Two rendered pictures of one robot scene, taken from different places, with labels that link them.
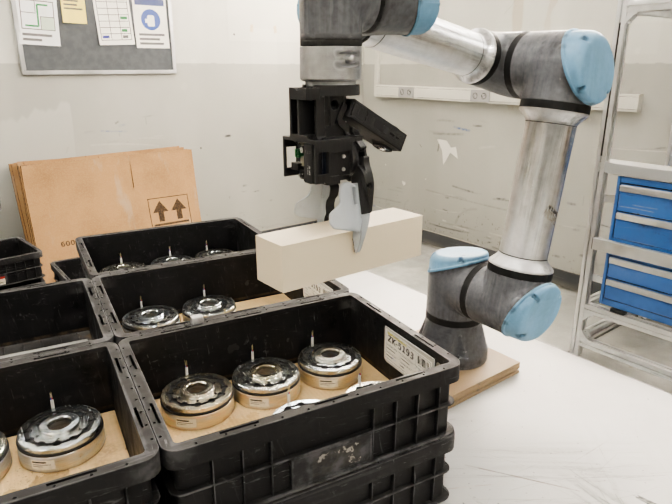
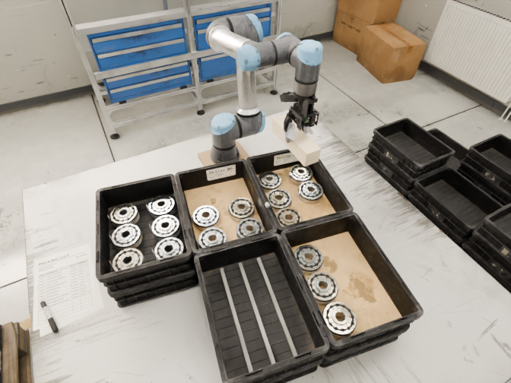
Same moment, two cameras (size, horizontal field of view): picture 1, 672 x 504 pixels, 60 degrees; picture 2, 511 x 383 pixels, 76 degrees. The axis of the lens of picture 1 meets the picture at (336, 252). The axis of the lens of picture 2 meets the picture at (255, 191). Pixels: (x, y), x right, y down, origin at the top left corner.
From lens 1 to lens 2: 134 cm
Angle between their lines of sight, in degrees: 70
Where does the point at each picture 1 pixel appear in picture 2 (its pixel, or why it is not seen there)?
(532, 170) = (252, 75)
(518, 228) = (252, 98)
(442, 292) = (231, 137)
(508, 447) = not seen: hidden behind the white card
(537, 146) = not seen: hidden behind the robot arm
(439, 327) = (231, 150)
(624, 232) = (106, 64)
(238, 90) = not seen: outside the picture
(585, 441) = (280, 144)
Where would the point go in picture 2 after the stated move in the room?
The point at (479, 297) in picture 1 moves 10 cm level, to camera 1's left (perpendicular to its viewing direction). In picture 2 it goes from (248, 128) to (243, 141)
